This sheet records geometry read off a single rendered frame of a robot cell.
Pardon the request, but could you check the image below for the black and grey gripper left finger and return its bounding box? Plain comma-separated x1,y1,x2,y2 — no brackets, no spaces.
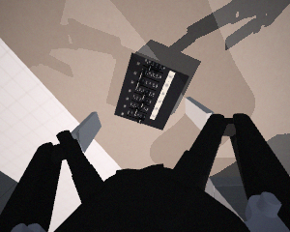
0,111,123,232

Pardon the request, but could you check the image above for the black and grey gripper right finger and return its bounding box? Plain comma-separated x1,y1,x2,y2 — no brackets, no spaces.
152,97,290,232

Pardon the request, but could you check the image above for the black lighting desk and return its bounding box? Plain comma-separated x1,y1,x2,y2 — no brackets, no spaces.
114,53,189,130

